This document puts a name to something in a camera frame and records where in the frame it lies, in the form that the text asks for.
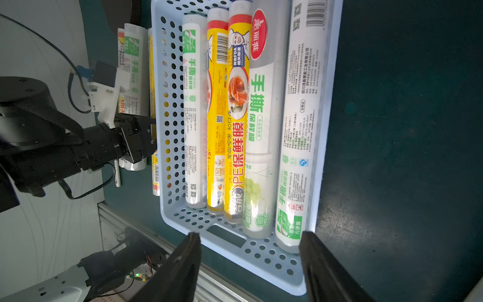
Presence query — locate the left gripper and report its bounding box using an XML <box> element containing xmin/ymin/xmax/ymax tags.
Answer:
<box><xmin>71</xmin><ymin>113</ymin><xmax>157</xmax><ymax>170</ymax></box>

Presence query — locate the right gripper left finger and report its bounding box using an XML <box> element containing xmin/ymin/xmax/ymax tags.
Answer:
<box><xmin>131</xmin><ymin>232</ymin><xmax>201</xmax><ymax>301</ymax></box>

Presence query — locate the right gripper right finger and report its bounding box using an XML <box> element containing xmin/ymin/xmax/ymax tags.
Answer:
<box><xmin>299</xmin><ymin>231</ymin><xmax>374</xmax><ymax>301</ymax></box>

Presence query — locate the yellow wrap roll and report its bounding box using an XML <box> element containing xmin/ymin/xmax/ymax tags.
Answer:
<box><xmin>207</xmin><ymin>8</ymin><xmax>229</xmax><ymax>215</ymax></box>
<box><xmin>224</xmin><ymin>1</ymin><xmax>252</xmax><ymax>224</ymax></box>
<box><xmin>148</xmin><ymin>28</ymin><xmax>160</xmax><ymax>196</ymax></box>
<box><xmin>117</xmin><ymin>28</ymin><xmax>125</xmax><ymax>113</ymax></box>

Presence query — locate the light blue plastic basket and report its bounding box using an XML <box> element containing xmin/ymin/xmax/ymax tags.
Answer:
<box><xmin>151</xmin><ymin>1</ymin><xmax>342</xmax><ymax>296</ymax></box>

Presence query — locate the white green wrap roll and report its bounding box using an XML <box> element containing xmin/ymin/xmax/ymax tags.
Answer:
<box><xmin>118</xmin><ymin>23</ymin><xmax>150</xmax><ymax>172</ymax></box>
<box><xmin>243</xmin><ymin>1</ymin><xmax>291</xmax><ymax>239</ymax></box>
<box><xmin>275</xmin><ymin>1</ymin><xmax>333</xmax><ymax>254</ymax></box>
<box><xmin>182</xmin><ymin>15</ymin><xmax>208</xmax><ymax>209</ymax></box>

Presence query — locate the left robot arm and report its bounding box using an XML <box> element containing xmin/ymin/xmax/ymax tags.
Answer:
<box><xmin>1</xmin><ymin>76</ymin><xmax>157</xmax><ymax>211</ymax></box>

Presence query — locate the metal fork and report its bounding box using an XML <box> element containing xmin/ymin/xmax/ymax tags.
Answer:
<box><xmin>114</xmin><ymin>161</ymin><xmax>122</xmax><ymax>187</ymax></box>

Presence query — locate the green table mat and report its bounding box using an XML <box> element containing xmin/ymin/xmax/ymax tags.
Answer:
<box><xmin>78</xmin><ymin>0</ymin><xmax>483</xmax><ymax>302</ymax></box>

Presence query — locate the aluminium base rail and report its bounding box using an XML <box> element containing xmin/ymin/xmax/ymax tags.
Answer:
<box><xmin>98</xmin><ymin>203</ymin><xmax>259</xmax><ymax>301</ymax></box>

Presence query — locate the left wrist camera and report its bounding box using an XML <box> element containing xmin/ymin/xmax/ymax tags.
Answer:
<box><xmin>77</xmin><ymin>61</ymin><xmax>130</xmax><ymax>128</ymax></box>

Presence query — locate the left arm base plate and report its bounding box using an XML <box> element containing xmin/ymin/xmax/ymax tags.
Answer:
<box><xmin>77</xmin><ymin>226</ymin><xmax>167</xmax><ymax>302</ymax></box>

